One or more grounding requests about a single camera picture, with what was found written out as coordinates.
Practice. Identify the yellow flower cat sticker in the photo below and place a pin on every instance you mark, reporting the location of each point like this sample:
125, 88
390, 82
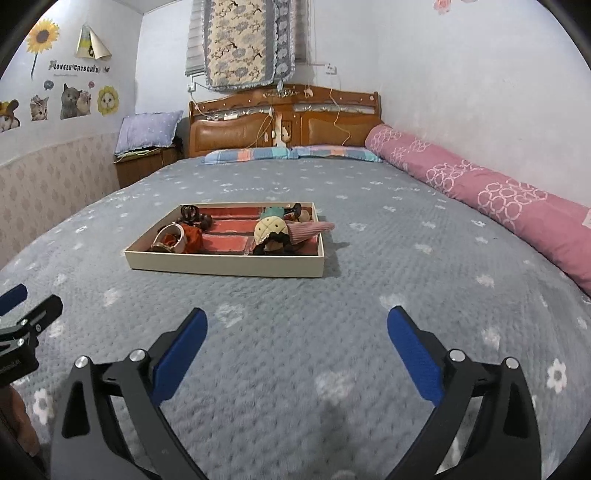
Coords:
108, 100

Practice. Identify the pineapple plush toy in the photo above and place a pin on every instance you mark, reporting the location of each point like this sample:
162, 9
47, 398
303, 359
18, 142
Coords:
272, 228

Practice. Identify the cat with hat sticker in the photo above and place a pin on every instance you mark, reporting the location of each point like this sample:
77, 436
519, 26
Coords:
9, 115

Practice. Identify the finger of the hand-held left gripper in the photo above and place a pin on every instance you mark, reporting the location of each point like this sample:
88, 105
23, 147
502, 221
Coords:
11, 297
41, 311

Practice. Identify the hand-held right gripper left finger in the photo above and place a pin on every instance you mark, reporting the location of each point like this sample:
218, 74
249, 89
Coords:
178, 357

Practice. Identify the white cartoon headboard sticker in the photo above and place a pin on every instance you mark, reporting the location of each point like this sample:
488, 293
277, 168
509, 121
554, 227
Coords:
282, 131

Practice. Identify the black lettering wall sticker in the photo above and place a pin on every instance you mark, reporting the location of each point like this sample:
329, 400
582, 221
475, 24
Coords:
76, 67

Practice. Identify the cream tray with brick lining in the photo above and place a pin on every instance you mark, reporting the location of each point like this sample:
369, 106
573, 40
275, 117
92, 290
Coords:
221, 265

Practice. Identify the hanging floral quilt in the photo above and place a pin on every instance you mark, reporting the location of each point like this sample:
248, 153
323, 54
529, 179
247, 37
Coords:
240, 41

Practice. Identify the orange scrunchie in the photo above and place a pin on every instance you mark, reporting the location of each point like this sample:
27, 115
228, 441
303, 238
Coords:
191, 237

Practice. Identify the grey cats wall sticker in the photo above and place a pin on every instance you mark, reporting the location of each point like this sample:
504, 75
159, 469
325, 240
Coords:
74, 101

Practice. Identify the purple dotted pillow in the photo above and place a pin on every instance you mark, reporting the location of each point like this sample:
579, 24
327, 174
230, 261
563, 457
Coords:
147, 131

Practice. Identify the white wall socket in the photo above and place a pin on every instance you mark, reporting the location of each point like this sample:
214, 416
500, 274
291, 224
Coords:
331, 69

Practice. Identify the pink flower wall sticker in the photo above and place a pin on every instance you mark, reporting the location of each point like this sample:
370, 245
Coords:
443, 3

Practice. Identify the person's left hand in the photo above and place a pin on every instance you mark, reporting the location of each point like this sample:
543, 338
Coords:
25, 424

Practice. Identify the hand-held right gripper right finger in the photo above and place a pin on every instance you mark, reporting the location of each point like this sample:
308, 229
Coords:
415, 357

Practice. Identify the grey window blind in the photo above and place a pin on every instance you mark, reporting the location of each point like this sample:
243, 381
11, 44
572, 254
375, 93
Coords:
194, 37

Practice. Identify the pink rolled quilt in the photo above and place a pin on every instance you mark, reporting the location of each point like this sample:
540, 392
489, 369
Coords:
485, 194

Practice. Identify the wooden bed headboard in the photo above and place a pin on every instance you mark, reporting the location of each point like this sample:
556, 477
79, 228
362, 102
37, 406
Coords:
231, 134

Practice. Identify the beige wrist watch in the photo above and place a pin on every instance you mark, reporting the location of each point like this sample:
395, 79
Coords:
180, 235

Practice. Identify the tabby cat wall sticker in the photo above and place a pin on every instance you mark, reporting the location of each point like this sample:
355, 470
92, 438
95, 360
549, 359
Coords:
39, 108

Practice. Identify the sunflower wall sticker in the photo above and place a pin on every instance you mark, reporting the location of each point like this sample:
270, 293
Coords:
42, 37

